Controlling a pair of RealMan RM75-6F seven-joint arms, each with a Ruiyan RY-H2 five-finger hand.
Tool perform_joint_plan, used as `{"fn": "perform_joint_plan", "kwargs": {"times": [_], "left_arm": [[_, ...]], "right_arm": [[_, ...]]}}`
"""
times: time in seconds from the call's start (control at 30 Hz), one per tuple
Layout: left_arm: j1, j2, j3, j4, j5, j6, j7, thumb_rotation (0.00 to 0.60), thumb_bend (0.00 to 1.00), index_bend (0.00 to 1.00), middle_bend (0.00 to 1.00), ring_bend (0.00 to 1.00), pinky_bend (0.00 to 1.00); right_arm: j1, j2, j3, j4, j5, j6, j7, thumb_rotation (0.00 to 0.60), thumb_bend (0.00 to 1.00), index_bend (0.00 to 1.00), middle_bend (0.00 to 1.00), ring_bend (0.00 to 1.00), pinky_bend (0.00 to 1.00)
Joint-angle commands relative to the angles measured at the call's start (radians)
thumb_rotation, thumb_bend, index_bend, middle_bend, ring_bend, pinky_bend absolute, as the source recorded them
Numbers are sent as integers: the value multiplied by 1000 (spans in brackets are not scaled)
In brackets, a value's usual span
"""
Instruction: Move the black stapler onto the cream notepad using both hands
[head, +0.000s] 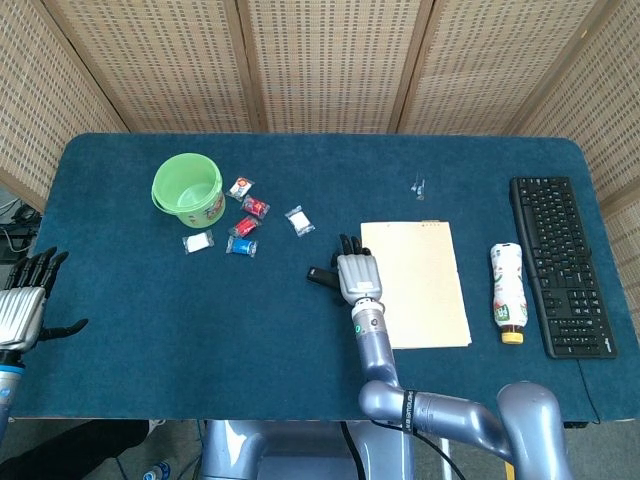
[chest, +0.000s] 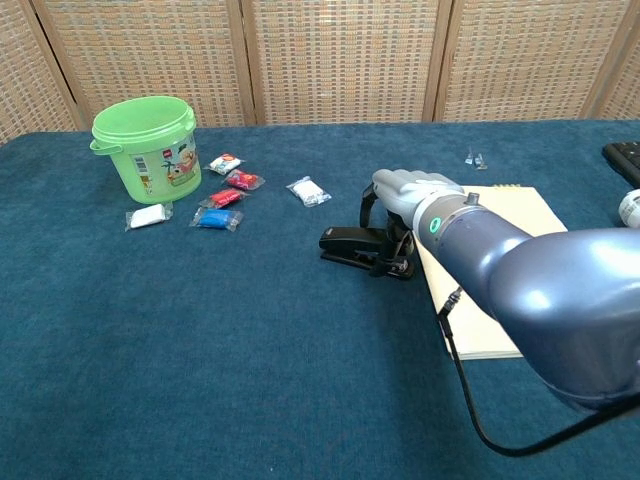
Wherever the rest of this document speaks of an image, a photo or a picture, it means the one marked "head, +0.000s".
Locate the blue table cloth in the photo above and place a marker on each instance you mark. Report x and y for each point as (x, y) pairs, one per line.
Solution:
(200, 325)

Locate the black computer keyboard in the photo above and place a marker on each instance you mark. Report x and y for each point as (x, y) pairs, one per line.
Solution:
(555, 225)

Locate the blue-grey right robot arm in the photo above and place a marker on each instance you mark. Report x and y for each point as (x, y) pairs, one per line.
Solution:
(375, 350)

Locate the blue clay packet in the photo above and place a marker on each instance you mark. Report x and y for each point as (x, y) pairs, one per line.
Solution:
(242, 246)

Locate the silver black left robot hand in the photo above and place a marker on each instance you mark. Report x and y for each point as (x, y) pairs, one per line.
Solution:
(22, 315)

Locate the green plastic bucket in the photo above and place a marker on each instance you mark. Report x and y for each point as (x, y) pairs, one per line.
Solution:
(170, 175)

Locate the beige paper folder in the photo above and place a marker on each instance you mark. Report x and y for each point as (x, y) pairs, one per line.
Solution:
(425, 285)

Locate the clear plastic water bottle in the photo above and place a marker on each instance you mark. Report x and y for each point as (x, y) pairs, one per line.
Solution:
(157, 471)

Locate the black cloth item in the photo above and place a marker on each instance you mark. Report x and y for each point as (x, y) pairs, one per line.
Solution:
(90, 450)

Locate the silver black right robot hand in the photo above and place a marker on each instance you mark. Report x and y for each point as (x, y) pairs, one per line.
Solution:
(359, 275)

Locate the black stapler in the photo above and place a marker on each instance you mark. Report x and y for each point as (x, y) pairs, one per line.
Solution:
(320, 276)

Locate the white labelled drink bottle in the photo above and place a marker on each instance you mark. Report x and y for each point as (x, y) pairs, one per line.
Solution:
(507, 285)

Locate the woven bamboo screen panel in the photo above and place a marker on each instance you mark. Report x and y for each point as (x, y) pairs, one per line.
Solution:
(330, 65)
(500, 65)
(165, 65)
(615, 100)
(40, 100)

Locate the white and red clay packet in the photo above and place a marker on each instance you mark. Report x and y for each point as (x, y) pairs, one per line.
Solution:
(240, 186)

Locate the blue-grey robot torso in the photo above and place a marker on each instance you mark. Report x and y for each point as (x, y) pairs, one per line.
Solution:
(235, 450)

